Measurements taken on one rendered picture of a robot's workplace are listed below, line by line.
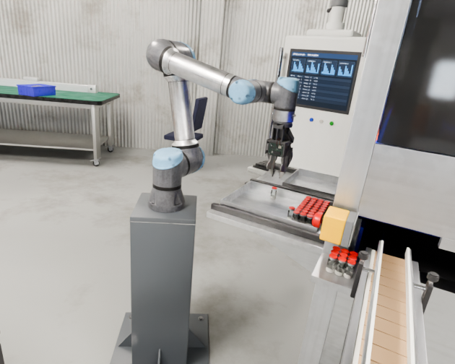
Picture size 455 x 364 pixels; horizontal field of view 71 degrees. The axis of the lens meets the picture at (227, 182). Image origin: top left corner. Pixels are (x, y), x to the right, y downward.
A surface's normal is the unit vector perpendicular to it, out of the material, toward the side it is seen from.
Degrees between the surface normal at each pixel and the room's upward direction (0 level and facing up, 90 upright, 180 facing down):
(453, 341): 90
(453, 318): 90
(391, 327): 0
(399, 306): 0
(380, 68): 90
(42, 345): 0
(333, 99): 90
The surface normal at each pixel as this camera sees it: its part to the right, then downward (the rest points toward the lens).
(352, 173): -0.46, 0.26
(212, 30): 0.07, 0.35
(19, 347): 0.09, -0.94
